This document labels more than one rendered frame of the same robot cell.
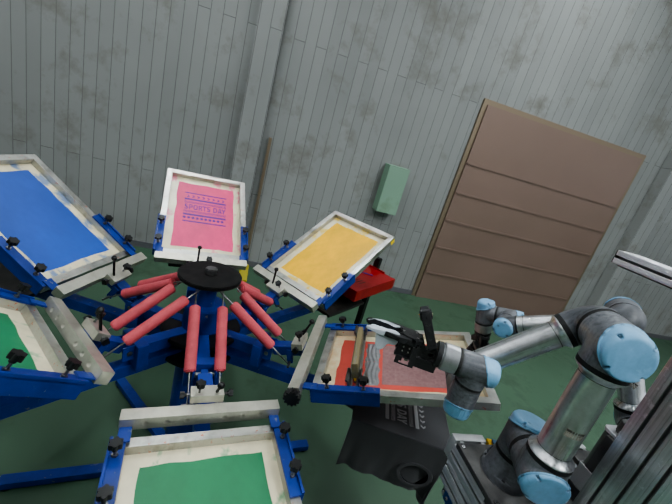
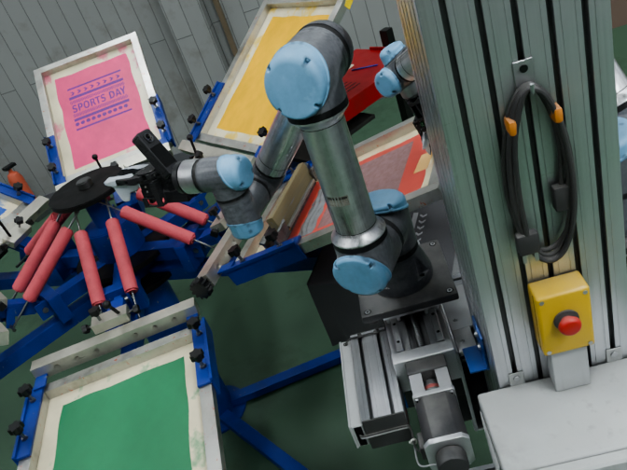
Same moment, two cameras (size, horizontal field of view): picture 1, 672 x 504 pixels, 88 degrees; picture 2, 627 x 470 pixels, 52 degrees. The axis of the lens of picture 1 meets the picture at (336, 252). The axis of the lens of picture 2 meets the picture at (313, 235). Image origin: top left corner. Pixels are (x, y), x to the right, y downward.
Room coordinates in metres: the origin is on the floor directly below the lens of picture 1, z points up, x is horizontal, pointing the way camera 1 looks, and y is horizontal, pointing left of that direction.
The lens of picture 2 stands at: (-0.27, -1.08, 2.20)
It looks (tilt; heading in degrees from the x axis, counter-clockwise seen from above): 31 degrees down; 24
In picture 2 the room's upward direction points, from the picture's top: 21 degrees counter-clockwise
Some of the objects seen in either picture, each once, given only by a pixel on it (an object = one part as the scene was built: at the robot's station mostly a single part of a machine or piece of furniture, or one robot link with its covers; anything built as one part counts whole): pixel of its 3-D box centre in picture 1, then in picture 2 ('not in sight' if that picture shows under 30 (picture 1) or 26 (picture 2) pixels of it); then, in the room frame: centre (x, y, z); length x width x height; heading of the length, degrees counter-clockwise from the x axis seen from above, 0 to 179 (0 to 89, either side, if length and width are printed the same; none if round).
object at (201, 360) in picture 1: (201, 328); (125, 254); (1.60, 0.58, 0.99); 0.82 x 0.79 x 0.12; 86
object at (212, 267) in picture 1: (193, 376); (157, 310); (1.60, 0.58, 0.68); 0.40 x 0.40 x 1.35
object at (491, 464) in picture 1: (509, 462); (397, 260); (0.92, -0.73, 1.31); 0.15 x 0.15 x 0.10
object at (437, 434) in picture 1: (400, 402); (387, 240); (1.53, -0.54, 0.95); 0.48 x 0.44 x 0.01; 86
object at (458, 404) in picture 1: (461, 393); (243, 208); (0.85, -0.45, 1.55); 0.11 x 0.08 x 0.11; 171
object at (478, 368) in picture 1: (475, 368); (224, 174); (0.83, -0.45, 1.65); 0.11 x 0.08 x 0.09; 81
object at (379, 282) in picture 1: (354, 277); (350, 83); (2.78, -0.21, 1.06); 0.61 x 0.46 x 0.12; 146
